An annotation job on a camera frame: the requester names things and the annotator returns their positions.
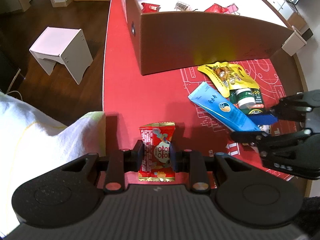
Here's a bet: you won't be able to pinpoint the red white candy packet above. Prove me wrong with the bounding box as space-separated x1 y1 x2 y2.
138 122 175 182

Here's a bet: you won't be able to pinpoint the green mentholatum blister card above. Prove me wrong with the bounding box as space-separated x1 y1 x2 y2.
229 88 266 115

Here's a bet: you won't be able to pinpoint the blue cream tube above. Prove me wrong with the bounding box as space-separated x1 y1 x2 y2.
188 82 260 132

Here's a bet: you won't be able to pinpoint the red snack packet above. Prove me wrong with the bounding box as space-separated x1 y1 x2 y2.
204 3 228 14

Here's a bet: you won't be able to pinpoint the cotton swab bag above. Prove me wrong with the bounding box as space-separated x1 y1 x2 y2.
174 2 191 11

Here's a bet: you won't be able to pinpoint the red candy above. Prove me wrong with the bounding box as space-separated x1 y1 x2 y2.
142 2 161 14

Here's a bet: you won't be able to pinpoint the red flattened cardboard mat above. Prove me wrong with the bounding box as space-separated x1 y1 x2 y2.
96 0 296 189

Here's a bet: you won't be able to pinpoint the white trash bin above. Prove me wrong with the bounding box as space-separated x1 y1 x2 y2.
281 25 307 56

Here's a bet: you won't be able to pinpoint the white cloth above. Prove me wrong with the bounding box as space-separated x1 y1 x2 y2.
1 93 106 237

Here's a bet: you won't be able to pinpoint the white tv cabinet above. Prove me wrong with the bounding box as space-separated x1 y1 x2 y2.
267 0 306 30

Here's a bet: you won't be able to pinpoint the white small stool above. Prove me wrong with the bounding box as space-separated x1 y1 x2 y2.
29 27 93 84

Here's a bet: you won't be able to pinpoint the brown cardboard box white inside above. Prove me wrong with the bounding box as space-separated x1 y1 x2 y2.
121 0 293 75

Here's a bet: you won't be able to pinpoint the white cables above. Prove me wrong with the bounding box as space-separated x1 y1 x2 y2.
0 67 23 99

